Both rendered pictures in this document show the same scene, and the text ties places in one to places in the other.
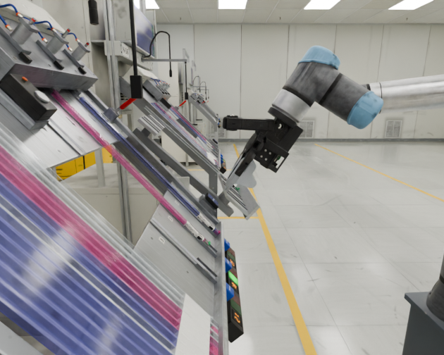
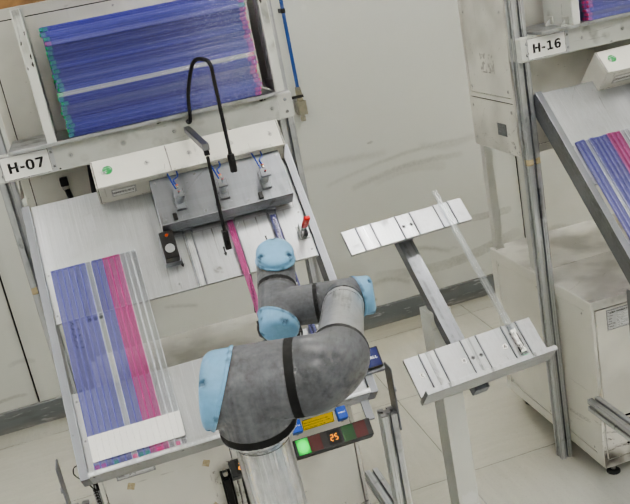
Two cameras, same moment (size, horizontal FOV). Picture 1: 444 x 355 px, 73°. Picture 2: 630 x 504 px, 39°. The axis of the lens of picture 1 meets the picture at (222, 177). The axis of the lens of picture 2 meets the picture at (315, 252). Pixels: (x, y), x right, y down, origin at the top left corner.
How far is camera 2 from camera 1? 195 cm
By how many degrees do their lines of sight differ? 75
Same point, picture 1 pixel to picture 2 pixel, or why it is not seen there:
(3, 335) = (61, 370)
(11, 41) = (175, 203)
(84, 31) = (500, 17)
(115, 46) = (516, 47)
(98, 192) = (528, 276)
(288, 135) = not seen: hidden behind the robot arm
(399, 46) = not seen: outside the picture
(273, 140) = not seen: hidden behind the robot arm
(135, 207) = (564, 321)
